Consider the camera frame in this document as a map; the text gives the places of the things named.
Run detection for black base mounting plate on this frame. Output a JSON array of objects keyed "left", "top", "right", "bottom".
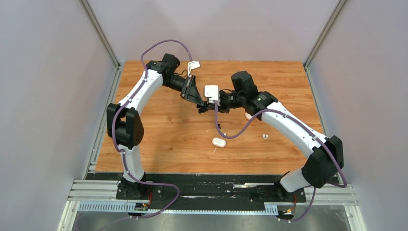
[{"left": 85, "top": 172, "right": 340, "bottom": 212}]

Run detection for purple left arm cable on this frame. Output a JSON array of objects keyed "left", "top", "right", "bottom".
[{"left": 110, "top": 39, "right": 194, "bottom": 220}]

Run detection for aluminium frame rail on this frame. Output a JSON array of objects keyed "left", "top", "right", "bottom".
[{"left": 58, "top": 180, "right": 367, "bottom": 231}]

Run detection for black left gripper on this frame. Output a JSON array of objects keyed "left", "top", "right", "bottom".
[{"left": 163, "top": 75, "right": 204, "bottom": 106}]

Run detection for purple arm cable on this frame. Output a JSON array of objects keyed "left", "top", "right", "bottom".
[
  {"left": 214, "top": 102, "right": 348, "bottom": 223},
  {"left": 110, "top": 39, "right": 194, "bottom": 220}
]

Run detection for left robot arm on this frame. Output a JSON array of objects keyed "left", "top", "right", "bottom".
[{"left": 106, "top": 53, "right": 204, "bottom": 199}]

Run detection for white oval charging case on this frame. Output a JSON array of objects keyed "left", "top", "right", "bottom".
[{"left": 212, "top": 137, "right": 227, "bottom": 148}]

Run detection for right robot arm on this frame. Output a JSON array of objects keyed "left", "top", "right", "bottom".
[{"left": 199, "top": 71, "right": 347, "bottom": 201}]

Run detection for black glossy charging case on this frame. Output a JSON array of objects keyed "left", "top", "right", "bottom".
[{"left": 197, "top": 107, "right": 208, "bottom": 114}]

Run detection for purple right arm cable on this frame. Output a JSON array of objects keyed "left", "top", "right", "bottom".
[{"left": 214, "top": 102, "right": 348, "bottom": 223}]

